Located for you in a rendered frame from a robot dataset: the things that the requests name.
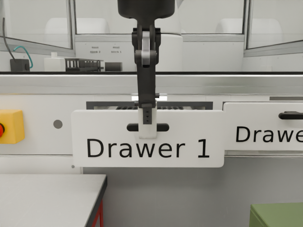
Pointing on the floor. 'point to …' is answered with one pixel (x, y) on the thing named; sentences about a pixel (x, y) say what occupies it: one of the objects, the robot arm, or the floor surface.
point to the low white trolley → (52, 200)
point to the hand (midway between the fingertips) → (147, 119)
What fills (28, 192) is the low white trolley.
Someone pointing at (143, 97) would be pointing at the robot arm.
